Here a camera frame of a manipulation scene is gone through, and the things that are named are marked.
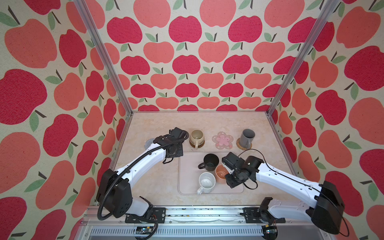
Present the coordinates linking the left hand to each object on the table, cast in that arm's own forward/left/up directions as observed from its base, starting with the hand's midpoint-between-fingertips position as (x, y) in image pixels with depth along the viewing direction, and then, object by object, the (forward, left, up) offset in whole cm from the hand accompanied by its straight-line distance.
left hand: (180, 153), depth 84 cm
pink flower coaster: (+16, -29, -12) cm, 36 cm away
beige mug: (+16, -11, -8) cm, 21 cm away
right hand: (-14, -29, -5) cm, 32 cm away
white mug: (-13, -15, -11) cm, 23 cm away
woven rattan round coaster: (+14, -39, -11) cm, 43 cm away
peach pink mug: (-8, -24, -9) cm, 27 cm away
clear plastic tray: (-6, -5, -16) cm, 18 cm away
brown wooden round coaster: (+9, -12, -8) cm, 17 cm away
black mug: (-1, -18, -8) cm, 20 cm away
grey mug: (+10, -41, 0) cm, 42 cm away
